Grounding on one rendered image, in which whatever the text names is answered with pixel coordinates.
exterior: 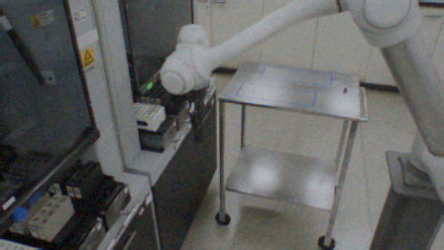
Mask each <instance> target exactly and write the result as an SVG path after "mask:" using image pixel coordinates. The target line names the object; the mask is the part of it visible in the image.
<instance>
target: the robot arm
mask: <svg viewBox="0 0 444 250"><path fill-rule="evenodd" d="M348 10H349V11H350V14H351V15H352V18H353V20H354V22H355V24H356V25H357V26H358V29H359V30H360V31H361V33H362V35H363V36H364V37H365V38H366V41H367V42H368V43H369V44H370V45H372V46H374V47H375V48H378V49H379V51H380V53H381V54H382V57H383V59H384V61H385V64H386V65H387V67H388V71H389V72H390V74H391V75H392V79H393V80H394V82H395V83H396V87H397V88H398V90H399V91H400V95H401V96H402V98H403V99H404V103H405V105H406V106H407V108H408V111H409V113H410V114H411V118H412V119H413V121H414V122H415V126H416V127H417V130H416V132H415V137H414V138H413V141H412V146H411V150H410V153H409V156H406V155H399V156H398V157H397V159H398V160H399V161H400V165H401V168H402V172H403V175H404V185H405V186H406V187H408V188H426V189H430V190H435V191H436V192H437V194H438V196H439V198H441V201H442V202H444V84H443V82H442V80H441V77H440V75H439V73H438V72H437V68H436V66H435V64H434V62H433V58H432V57H431V55H430V53H429V50H428V49H427V46H426V45H425V41H424V39H423V38H422V35H421V32H420V31H419V27H420V24H421V12H420V9H419V6H418V3H417V0H295V1H292V2H290V3H289V4H288V5H284V6H283V7H282V8H280V9H277V10H276V11H275V12H272V13H271V14H270V15H269V16H266V17H265V18H264V19H262V20H260V21H259V22H258V23H255V24H254V25H253V26H251V27H249V28H247V29H246V30H245V31H242V33H240V34H238V35H236V36H235V37H234V38H232V39H230V40H228V41H227V42H226V43H222V44H221V45H219V46H215V47H214V48H211V49H209V39H208V36H207V34H206V30H205V28H204V27H201V26H199V25H195V24H191V25H187V26H185V27H182V28H181V30H180V31H179V35H178V44H177V46H176V50H175V52H173V54H172V55H170V56H169V58H168V59H166V62H165V63H164V65H163V66H162V71H161V82H162V84H163V86H164V87H165V89H166V90H167V91H168V92H169V93H173V94H183V93H185V96H186V97H188V98H189V99H190V101H189V105H190V107H191V109H188V113H189V119H190V124H191V128H192V129H193V131H194V142H203V132H202V125H204V124H205V123H202V121H204V106H205V96H206V94H207V92H206V85H208V83H209V81H208V78H209V76H210V73H211V72H212V71H213V69H216V68H217V67H218V66H220V65H223V64H225V63H227V62H229V61H231V60H233V59H234V58H237V57H238V56H240V55H241V54H244V53H245V52H246V51H248V50H250V49H252V48H253V47H256V46H257V45H258V44H260V43H263V42H264V41H265V40H267V39H269V38H271V37H273V36H274V35H277V34H278V33H279V32H281V31H284V30H285V29H286V28H289V27H291V26H292V25H295V24H298V23H300V22H303V21H305V20H311V19H315V18H318V17H325V16H329V15H334V14H340V13H343V12H346V11H348Z"/></svg>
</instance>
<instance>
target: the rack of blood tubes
mask: <svg viewBox="0 0 444 250"><path fill-rule="evenodd" d="M134 110H135V115H136V120H137V126H138V129H139V128H142V129H143V130H144V129H147V130H153V131H157V129H158V128H159V127H160V126H161V123H162V121H164V120H165V119H166V113H165V108H164V107H161V106H156V105H145V104H139V103H134Z"/></svg>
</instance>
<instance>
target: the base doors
mask: <svg viewBox="0 0 444 250"><path fill-rule="evenodd" d="M202 1H206V0H198V25H199V26H201V27H204V28H205V30H206V34H207V36H208V39H209V49H211V48H214V47H215V46H219V45H221V44H222V43H226V42H227V41H228V40H230V39H232V38H234V37H235V36H236V35H238V34H240V33H242V31H245V30H246V29H247V28H249V27H251V26H253V25H254V24H255V23H258V22H259V21H260V20H262V19H264V18H265V17H266V16H269V15H270V14H271V13H272V12H275V11H276V10H277V9H280V8H282V7H283V6H284V5H288V4H289V3H290V2H292V1H295V0H265V1H264V0H207V2H202ZM213 1H220V2H224V1H226V4H224V3H213ZM206 6H209V8H207V11H208V13H207V16H206ZM230 7H237V8H240V9H234V8H230ZM263 9H264V14H263ZM419 9H420V12H421V24H420V27H419V31H420V32H421V35H422V38H423V39H424V41H425V45H426V46H427V49H428V50H429V53H430V55H432V56H431V57H432V58H433V62H434V64H435V66H436V68H437V72H438V73H439V75H440V77H441V80H442V82H443V84H444V9H436V8H419ZM426 14H427V15H428V16H439V15H440V16H442V18H439V17H427V16H425V15H426ZM317 21H318V24H317ZM316 26H317V30H316ZM211 27H212V31H211ZM440 27H441V28H440ZM439 31H440V32H439ZM438 34H439V35H438ZM437 36H438V37H437ZM315 37H316V41H315ZM436 41H437V42H436ZM314 43H315V47H314ZM435 43H436V44H435ZM313 48H314V51H313ZM433 48H434V49H433ZM261 52H262V54H261ZM432 53H433V54H432ZM312 59H313V62H312ZM242 62H254V63H267V64H274V65H289V66H295V67H302V68H309V69H316V70H330V71H336V72H344V73H350V74H356V75H358V76H359V82H364V83H377V84H384V85H392V86H396V83H395V82H394V80H393V79H392V75H391V74H390V72H389V68H388V67H387V65H386V64H385V61H384V59H383V57H382V54H381V53H380V51H379V49H378V48H375V47H374V46H372V45H370V44H369V43H368V42H367V41H366V38H365V37H364V36H363V35H362V33H361V31H360V30H359V29H358V26H357V25H356V24H355V22H354V20H353V18H352V15H351V14H350V11H349V10H348V11H346V12H343V13H340V14H334V15H329V16H325V17H319V19H318V18H315V19H311V20H305V21H303V22H300V23H298V24H295V25H292V26H291V27H289V28H286V29H285V30H284V31H281V32H279V33H277V35H274V36H273V37H271V38H269V39H267V40H265V41H264V42H263V43H260V44H258V45H257V46H256V47H253V48H252V49H250V50H248V51H246V52H245V53H244V54H241V55H240V56H238V57H237V58H234V59H233V60H231V61H229V62H226V63H225V64H223V65H220V66H219V67H227V68H233V69H238V68H239V67H240V66H241V65H242ZM311 65H312V68H311ZM367 65H368V66H367Z"/></svg>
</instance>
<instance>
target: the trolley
mask: <svg viewBox="0 0 444 250"><path fill-rule="evenodd" d="M344 87H348V90H347V92H344ZM360 90H363V98H364V118H360ZM218 101H219V168H220V212H218V213H216V215H215V220H216V221H217V222H218V224H220V225H229V224H230V221H231V217H230V215H229V214H228V213H226V190H228V191H232V192H236V193H243V194H246V195H250V196H254V197H261V198H265V199H269V200H273V201H280V202H284V203H288V204H291V205H299V206H302V207H306V208H313V209H317V210H321V211H324V212H331V214H330V218H329V221H328V228H327V231H326V232H325V235H322V236H320V237H319V239H318V242H317V243H318V246H319V247H320V248H322V249H324V250H332V249H334V248H335V239H333V238H332V230H333V226H334V223H335V219H336V213H337V210H338V206H339V203H340V196H341V193H342V190H343V186H344V180H345V177H346V174H347V171H348V164H349V161H350V157H351V154H352V147H353V144H354V141H355V138H356V131H357V127H358V124H359V122H368V119H367V97H366V88H365V87H362V86H360V85H359V76H358V75H356V74H350V73H344V72H336V71H330V70H316V69H309V68H302V67H295V66H289V65H274V64H267V63H261V62H242V65H241V66H240V67H239V68H238V70H237V72H236V73H234V76H233V77H232V78H231V80H230V81H229V83H228V84H227V85H226V88H225V89H223V91H222V92H221V94H220V95H219V97H218ZM226 102H229V103H234V104H240V105H242V131H241V152H240V154H239V156H238V159H237V161H236V162H235V165H234V168H233V170H232V171H231V173H230V177H229V178H228V180H227V182H226ZM247 105H250V106H256V107H262V108H266V109H277V110H282V111H287V112H293V113H304V114H309V115H314V116H320V117H325V118H336V119H341V120H344V122H343V126H342V130H341V138H340V142H339V145H338V149H337V156H336V160H335V161H329V160H325V159H321V158H312V157H307V156H303V155H298V154H291V153H286V152H282V151H277V150H268V149H263V148H258V147H254V146H246V109H247ZM348 121H352V124H351V127H350V131H349V134H348V142H347V145H346V149H345V156H344V159H343V162H342V166H341V173H340V177H339V180H338V184H337V185H335V182H336V179H337V172H338V168H339V165H340V161H341V153H342V149H343V146H344V142H345V135H346V132H347V128H348Z"/></svg>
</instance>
